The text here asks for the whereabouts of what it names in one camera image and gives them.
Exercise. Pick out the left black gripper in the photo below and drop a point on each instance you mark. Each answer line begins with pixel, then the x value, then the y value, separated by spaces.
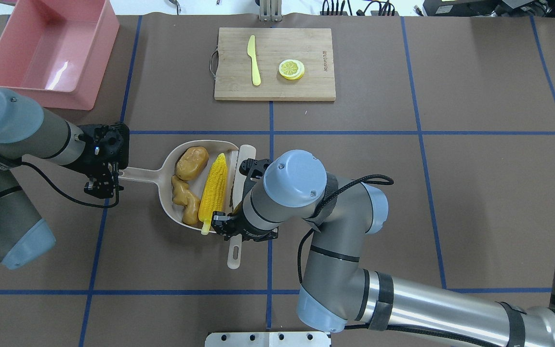
pixel 95 165

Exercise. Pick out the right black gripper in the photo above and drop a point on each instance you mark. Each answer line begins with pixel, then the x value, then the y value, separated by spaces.
pixel 223 221

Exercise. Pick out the yellow toy corn cob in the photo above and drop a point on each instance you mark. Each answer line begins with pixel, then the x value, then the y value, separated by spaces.
pixel 213 193

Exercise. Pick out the beige plastic dustpan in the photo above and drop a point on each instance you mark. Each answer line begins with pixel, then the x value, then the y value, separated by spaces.
pixel 163 177

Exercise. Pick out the tan toy ginger root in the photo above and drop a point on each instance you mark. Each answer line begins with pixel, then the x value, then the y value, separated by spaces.
pixel 183 196

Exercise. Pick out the beige hand brush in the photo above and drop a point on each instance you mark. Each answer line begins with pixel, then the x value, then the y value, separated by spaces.
pixel 245 152

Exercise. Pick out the brown toy potato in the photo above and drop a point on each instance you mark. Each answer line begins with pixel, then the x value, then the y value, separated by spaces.
pixel 192 163

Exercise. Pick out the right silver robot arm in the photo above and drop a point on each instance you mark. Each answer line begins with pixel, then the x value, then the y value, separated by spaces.
pixel 357 275

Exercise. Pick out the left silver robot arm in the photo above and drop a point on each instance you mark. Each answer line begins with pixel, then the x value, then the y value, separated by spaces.
pixel 28 129

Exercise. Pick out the pink plastic bin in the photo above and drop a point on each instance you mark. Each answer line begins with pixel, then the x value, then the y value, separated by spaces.
pixel 56 51

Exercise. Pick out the bamboo cutting board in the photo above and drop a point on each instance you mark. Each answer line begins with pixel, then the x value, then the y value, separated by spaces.
pixel 312 46

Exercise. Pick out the yellow toy lemon slice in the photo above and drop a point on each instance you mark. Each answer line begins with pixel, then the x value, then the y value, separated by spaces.
pixel 291 69

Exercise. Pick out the yellow plastic toy knife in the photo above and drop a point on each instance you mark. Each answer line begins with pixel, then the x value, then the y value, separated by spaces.
pixel 251 52

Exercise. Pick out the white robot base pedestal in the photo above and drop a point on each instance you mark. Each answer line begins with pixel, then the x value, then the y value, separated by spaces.
pixel 269 339

